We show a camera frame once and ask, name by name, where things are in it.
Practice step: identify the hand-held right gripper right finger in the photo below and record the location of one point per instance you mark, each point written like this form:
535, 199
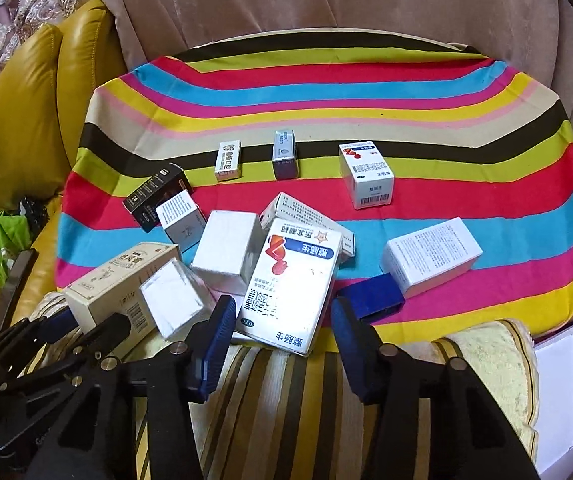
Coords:
351, 355

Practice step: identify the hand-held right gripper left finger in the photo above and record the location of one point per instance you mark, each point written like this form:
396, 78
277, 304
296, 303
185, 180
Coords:
216, 345

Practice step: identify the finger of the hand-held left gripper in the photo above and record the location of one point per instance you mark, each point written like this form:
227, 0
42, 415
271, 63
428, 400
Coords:
54, 324
111, 330

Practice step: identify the beige box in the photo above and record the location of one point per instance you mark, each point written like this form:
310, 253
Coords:
111, 280

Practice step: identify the blue box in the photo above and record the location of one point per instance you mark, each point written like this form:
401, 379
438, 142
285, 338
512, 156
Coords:
371, 297

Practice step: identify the plain white box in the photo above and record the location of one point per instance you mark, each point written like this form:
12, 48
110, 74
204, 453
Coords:
174, 300
226, 252

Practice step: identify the large white blue-band box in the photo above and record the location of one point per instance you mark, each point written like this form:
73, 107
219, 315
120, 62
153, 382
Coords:
286, 300

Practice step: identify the white fine-print box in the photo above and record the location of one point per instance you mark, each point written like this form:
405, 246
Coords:
296, 207
431, 255

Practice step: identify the black and white box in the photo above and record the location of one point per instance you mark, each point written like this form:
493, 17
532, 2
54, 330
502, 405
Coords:
179, 217

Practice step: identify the white red-mark barcode box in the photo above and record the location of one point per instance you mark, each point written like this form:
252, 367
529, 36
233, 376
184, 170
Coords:
366, 175

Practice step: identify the small white gold-logo box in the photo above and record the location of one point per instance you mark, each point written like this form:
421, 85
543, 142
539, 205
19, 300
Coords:
229, 160

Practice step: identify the small grey-blue box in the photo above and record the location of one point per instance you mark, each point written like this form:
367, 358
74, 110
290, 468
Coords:
285, 157

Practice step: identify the white purple-edged cardboard box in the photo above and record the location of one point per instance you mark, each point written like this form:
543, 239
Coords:
561, 385

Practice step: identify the brown striped beige towel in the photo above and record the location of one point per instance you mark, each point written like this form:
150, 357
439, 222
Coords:
276, 410

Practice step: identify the green plastic bag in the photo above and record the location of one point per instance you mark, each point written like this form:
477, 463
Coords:
6, 235

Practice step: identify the dark cloth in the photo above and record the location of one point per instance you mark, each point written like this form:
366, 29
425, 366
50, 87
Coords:
32, 212

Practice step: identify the yellow leather sofa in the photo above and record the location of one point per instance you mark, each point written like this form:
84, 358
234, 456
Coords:
21, 110

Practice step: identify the multicolour striped cloth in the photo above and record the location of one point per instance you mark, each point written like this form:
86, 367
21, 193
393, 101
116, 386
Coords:
416, 110

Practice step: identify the embroidered mauve curtain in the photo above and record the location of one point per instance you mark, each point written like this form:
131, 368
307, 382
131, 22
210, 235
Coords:
11, 35

